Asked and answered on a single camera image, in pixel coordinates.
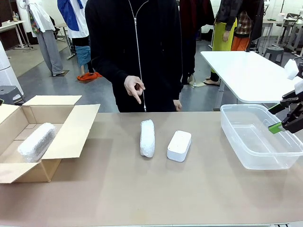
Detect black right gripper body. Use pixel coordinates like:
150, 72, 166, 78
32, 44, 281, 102
287, 96, 303, 119

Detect bubble-wrapped clock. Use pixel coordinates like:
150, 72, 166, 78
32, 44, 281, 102
140, 119, 156, 159
17, 122, 58, 163

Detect person left forearm black sleeve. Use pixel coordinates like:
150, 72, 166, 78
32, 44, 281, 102
169, 59, 184, 101

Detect person right forearm black sleeve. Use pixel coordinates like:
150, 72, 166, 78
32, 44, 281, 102
89, 50, 134, 84

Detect person left hand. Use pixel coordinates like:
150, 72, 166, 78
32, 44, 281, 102
172, 99, 183, 112

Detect person right hand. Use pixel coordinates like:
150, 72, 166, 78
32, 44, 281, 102
124, 75, 146, 105

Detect clear plastic bin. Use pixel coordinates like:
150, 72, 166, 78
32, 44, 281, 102
220, 104, 303, 171

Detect white side table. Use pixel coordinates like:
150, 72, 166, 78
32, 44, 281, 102
200, 50, 299, 105

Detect sewing machine workstation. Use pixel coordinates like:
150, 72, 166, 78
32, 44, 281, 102
260, 11, 303, 57

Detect figure with yellow apron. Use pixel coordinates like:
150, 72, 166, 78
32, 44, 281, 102
203, 0, 239, 86

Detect figure plaid shirt orange trousers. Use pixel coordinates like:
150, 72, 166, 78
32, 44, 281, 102
230, 0, 265, 52

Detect white rectangular box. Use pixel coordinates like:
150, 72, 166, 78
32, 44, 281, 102
166, 130, 193, 163

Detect dark hanging coat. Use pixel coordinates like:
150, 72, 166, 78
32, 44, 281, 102
178, 0, 216, 84

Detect person torso black hoodie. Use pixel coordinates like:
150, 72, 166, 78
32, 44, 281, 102
84, 0, 184, 113

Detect orange cloth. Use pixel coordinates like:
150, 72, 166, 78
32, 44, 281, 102
76, 71, 103, 82

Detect brown cardboard box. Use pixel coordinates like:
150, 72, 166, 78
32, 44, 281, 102
0, 95, 101, 184

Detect mannequin blue white jacket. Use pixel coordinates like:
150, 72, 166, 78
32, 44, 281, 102
57, 0, 95, 75

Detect mannequin white shirt grey trousers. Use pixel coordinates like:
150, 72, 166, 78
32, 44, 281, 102
16, 0, 65, 77

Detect white tall rounded pillar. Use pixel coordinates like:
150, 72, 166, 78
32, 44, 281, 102
0, 40, 25, 96

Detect white background desk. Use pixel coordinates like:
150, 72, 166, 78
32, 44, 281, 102
0, 20, 34, 51

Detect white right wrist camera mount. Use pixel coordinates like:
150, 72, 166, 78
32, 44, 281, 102
284, 59, 303, 94

